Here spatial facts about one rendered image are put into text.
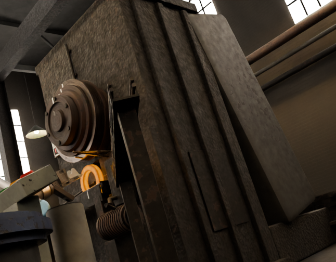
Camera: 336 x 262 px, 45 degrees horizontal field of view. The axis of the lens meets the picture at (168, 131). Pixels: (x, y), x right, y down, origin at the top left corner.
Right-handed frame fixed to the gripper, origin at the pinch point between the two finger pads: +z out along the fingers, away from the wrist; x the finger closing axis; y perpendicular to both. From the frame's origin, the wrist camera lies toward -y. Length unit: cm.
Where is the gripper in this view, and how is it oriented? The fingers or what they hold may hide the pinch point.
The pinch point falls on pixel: (80, 176)
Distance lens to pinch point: 206.9
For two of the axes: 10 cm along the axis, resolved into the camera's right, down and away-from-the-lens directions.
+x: -6.5, 3.9, 6.5
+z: 5.8, -3.0, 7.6
